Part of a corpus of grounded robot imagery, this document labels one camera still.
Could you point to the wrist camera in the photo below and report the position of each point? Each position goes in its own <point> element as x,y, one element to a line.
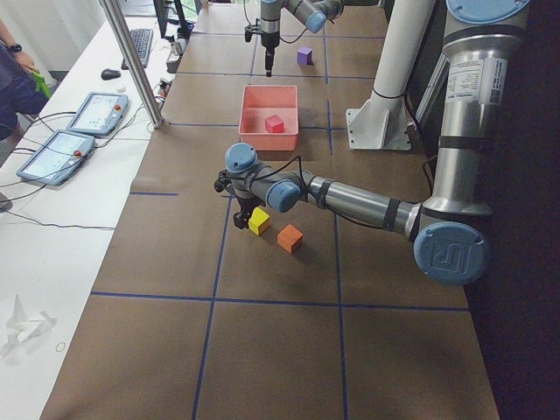
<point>223,183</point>
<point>251,30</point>

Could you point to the crumpled white paper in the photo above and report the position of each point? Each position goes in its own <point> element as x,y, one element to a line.
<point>20,328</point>

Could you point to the yellow foam block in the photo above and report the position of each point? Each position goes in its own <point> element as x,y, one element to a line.
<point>259,221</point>

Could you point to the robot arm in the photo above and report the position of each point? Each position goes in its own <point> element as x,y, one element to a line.
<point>311,14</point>
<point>479,38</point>

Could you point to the orange foam block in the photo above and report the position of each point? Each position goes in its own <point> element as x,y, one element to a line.
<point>289,238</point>

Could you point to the black keyboard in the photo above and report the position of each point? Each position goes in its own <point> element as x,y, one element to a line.
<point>142,40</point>

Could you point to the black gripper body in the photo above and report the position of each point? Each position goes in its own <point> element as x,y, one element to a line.
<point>245,204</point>
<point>268,39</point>

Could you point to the red foam block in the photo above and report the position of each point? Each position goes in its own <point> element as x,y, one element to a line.
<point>274,124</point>

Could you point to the purple foam block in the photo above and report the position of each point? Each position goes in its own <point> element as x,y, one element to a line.
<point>304,56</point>

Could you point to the person in dark shirt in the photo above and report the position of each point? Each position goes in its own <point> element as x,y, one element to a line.
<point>19,94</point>

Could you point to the teach pendant tablet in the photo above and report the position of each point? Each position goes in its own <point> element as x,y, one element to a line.
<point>99,114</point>
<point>58,158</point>

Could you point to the far teach pendant tablet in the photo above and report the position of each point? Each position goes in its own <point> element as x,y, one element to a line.
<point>99,114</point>

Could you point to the aluminium frame post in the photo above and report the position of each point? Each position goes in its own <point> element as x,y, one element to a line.
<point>119,27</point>

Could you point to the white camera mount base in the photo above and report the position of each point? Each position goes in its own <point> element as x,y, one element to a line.
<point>381,123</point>

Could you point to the pink plastic bin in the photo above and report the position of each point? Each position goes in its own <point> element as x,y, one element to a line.
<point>262,101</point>

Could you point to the brown paper table cover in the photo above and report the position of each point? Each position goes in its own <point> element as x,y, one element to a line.
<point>192,318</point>

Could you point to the near teach pendant tablet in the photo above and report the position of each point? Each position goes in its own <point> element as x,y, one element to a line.
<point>58,158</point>

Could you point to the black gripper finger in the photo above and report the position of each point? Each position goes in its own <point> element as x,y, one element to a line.
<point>240,221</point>
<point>268,68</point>

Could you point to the black computer mouse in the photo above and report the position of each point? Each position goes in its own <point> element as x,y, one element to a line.
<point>110,74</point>

